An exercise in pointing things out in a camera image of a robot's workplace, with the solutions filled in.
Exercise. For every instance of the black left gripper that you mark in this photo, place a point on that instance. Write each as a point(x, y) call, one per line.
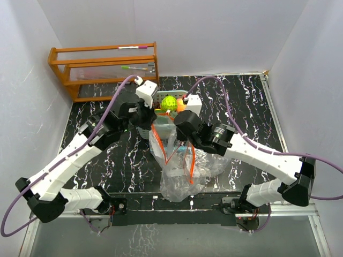
point(150, 116)

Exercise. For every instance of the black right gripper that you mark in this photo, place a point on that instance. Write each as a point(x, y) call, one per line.
point(180, 136)

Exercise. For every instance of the clear zip top bag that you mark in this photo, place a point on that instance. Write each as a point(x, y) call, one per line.
point(185, 169)

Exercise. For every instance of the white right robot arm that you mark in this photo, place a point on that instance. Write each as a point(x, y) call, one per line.
point(294, 176)

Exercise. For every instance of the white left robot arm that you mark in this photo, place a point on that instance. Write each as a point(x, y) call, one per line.
point(45, 193)

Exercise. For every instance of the orange peach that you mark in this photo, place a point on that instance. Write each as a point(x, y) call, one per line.
point(181, 106)

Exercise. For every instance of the green custard apple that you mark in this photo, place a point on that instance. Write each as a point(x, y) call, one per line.
point(169, 103)

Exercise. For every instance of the green white marker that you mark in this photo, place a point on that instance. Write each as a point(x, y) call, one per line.
point(134, 68)

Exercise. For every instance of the wooden rack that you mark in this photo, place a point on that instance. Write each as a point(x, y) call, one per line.
point(76, 67)

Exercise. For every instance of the pink white marker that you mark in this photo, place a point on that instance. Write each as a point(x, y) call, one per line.
point(132, 47)

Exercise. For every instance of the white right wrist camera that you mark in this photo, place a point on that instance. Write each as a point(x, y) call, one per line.
point(193, 103)

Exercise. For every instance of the black metal base rail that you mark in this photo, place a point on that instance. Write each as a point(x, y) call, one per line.
point(203, 208)

